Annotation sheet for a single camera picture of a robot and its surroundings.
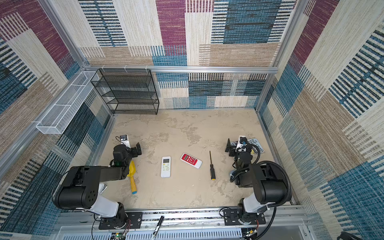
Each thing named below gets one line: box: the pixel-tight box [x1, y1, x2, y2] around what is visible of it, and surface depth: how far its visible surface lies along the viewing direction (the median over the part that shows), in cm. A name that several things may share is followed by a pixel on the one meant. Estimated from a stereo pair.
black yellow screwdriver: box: [209, 150, 216, 181], surface depth 89 cm
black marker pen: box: [151, 215, 165, 240], surface depth 72 cm
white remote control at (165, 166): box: [161, 156, 171, 178], surface depth 91 cm
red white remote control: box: [180, 152, 203, 169], surface depth 93 cm
